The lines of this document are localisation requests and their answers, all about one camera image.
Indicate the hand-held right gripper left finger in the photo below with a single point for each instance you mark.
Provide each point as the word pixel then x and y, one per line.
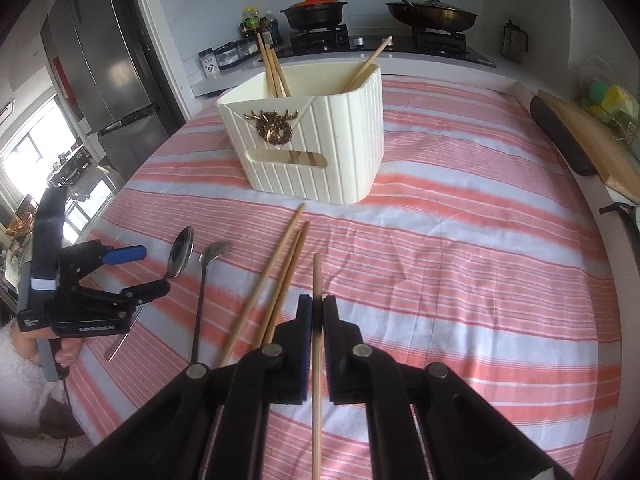
pixel 302 342

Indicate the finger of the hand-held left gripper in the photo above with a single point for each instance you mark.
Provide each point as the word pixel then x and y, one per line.
pixel 147 291
pixel 125 253

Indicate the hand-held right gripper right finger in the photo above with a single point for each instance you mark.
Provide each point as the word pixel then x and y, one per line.
pixel 330 345

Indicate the metal spoon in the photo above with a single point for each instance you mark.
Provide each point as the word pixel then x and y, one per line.
pixel 202 300
pixel 180 255

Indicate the cream ribbed utensil box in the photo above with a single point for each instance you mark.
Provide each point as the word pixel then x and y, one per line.
pixel 310 160

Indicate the person's left forearm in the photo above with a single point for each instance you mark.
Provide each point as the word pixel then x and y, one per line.
pixel 20 385

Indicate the person's left hand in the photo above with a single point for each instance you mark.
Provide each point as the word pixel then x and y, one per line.
pixel 69 354

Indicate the grey refrigerator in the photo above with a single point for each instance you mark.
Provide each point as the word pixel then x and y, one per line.
pixel 105 60

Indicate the row of spice jars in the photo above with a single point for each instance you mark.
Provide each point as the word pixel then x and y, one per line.
pixel 225 55

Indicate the black gas stove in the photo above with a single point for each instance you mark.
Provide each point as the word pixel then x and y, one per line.
pixel 380 42

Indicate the black pot with red lid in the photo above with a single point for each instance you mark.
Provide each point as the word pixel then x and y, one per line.
pixel 315 10

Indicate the dark rolling pin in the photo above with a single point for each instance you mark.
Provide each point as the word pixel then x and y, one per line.
pixel 562 135

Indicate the wooden cutting board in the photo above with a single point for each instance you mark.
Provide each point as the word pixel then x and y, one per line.
pixel 600 145

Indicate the wok with glass lid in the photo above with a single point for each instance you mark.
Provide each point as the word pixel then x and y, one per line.
pixel 435 12

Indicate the dark glass press pot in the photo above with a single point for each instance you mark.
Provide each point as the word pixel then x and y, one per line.
pixel 515 42

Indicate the yellow green sponges rack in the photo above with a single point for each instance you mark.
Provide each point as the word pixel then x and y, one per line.
pixel 612 100

